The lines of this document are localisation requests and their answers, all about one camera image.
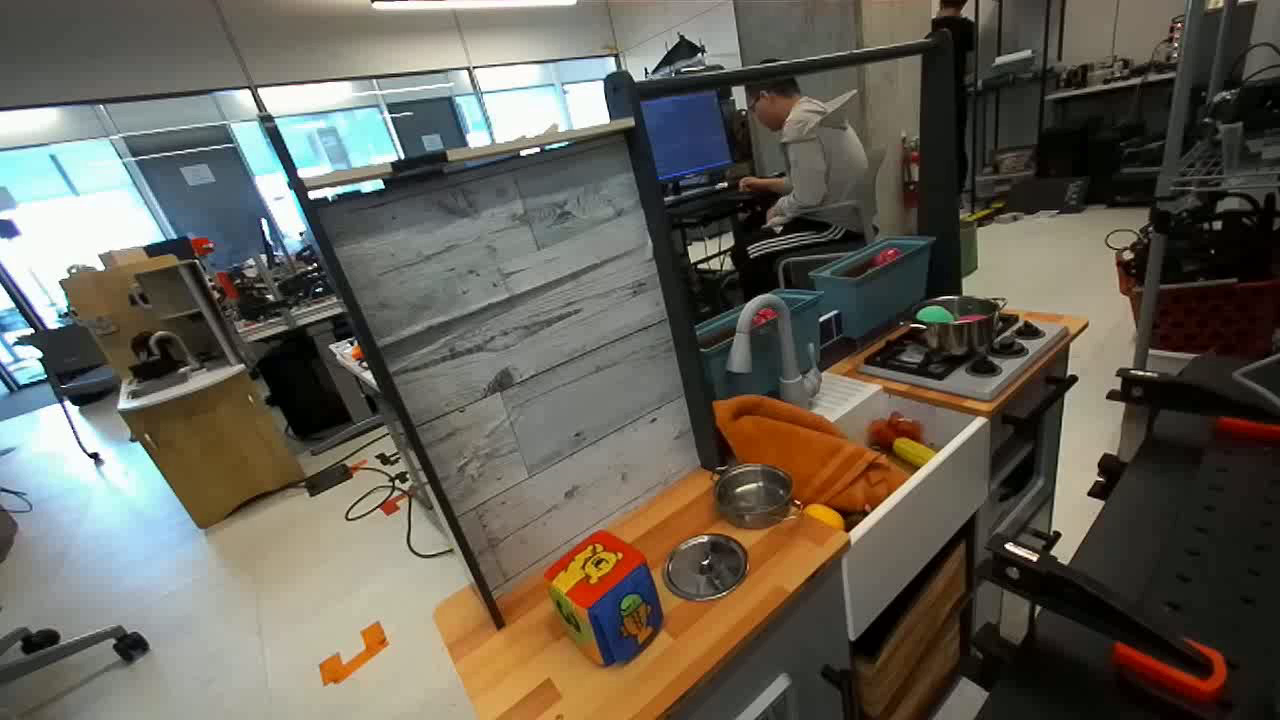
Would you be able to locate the white toy sink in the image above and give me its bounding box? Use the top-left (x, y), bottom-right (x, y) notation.
top-left (809, 372), bottom-right (996, 643)

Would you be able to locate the grey wood-look backdrop panel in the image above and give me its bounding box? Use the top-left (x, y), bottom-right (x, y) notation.
top-left (309, 130), bottom-right (712, 632)

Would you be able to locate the grey toy faucet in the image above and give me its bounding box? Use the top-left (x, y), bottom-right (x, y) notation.
top-left (723, 289), bottom-right (819, 408)

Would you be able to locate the small metal bowl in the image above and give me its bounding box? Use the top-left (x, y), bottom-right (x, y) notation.
top-left (712, 460), bottom-right (800, 531)
top-left (659, 530), bottom-right (753, 603)

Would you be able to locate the orange dish rack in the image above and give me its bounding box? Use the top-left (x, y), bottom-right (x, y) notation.
top-left (712, 394), bottom-right (914, 522)

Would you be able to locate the blue-screen monitor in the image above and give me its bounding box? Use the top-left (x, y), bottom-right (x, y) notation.
top-left (637, 83), bottom-right (736, 193)

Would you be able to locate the yellow toy lemon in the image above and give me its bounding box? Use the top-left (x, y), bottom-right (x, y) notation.
top-left (800, 502), bottom-right (851, 535)

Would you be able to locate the colourful soft cube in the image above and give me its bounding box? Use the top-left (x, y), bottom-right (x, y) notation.
top-left (541, 530), bottom-right (666, 670)

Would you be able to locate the large teal bin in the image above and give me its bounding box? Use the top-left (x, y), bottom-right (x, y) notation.
top-left (809, 233), bottom-right (938, 346)

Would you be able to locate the wooden toy kitchen counter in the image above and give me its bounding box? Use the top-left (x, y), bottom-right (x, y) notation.
top-left (430, 310), bottom-right (1091, 720)

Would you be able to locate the person in grey hoodie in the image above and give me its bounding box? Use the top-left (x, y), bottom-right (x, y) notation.
top-left (733, 74), bottom-right (875, 273)

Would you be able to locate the yellow toy corn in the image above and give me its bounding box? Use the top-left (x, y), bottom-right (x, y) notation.
top-left (889, 432), bottom-right (938, 471)

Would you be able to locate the grey toy stove top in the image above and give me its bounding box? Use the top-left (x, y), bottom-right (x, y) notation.
top-left (855, 314), bottom-right (1072, 404)

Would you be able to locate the red fire extinguisher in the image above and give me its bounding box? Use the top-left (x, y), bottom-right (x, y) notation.
top-left (899, 134), bottom-right (926, 214)

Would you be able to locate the wooden cabinet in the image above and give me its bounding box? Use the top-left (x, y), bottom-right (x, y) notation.
top-left (60, 243), bottom-right (309, 531)

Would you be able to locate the person in black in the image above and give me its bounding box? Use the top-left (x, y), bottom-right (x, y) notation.
top-left (926, 0), bottom-right (985, 64)

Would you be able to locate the black perforated table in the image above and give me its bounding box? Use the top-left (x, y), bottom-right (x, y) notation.
top-left (976, 352), bottom-right (1280, 720)

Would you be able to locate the red tool cart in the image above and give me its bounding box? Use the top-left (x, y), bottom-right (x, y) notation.
top-left (1114, 193), bottom-right (1280, 361)

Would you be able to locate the grey chair base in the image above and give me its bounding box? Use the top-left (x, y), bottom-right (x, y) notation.
top-left (0, 621), bottom-right (150, 692)

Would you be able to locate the black floor cable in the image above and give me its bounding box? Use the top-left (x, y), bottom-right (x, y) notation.
top-left (301, 450), bottom-right (456, 564)

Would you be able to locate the black metal frame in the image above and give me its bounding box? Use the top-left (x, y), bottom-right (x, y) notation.
top-left (598, 34), bottom-right (969, 471)

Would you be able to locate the orange floor bracket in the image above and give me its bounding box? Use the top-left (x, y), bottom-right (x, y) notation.
top-left (315, 617), bottom-right (391, 692)

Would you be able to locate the orange-handled black clamp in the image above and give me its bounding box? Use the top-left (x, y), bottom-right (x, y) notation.
top-left (985, 530), bottom-right (1232, 712)
top-left (1103, 366), bottom-right (1280, 453)

